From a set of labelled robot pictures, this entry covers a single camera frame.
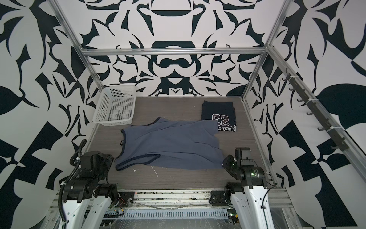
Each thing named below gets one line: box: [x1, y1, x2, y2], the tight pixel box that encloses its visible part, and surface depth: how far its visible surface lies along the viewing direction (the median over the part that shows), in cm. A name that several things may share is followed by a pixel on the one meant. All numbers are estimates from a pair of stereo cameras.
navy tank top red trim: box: [201, 100, 237, 132], surface depth 107 cm
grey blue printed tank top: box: [115, 117, 225, 171], surface depth 96 cm
